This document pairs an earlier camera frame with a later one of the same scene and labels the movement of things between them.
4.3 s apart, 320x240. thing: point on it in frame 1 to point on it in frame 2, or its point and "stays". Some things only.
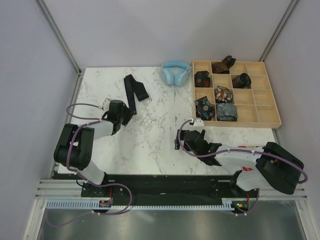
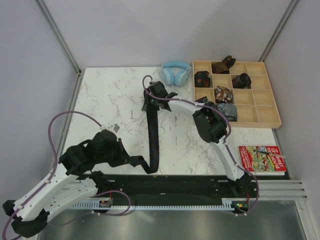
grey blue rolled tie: [226, 112] stays
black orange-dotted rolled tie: [201, 79] stays
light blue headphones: [176, 72] stays
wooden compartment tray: [242, 94] stays
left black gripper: [126, 110] to [123, 157]
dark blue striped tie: [133, 86] to [152, 119]
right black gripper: [177, 146] to [147, 106]
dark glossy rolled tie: [242, 81] stays
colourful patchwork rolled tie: [223, 95] stays
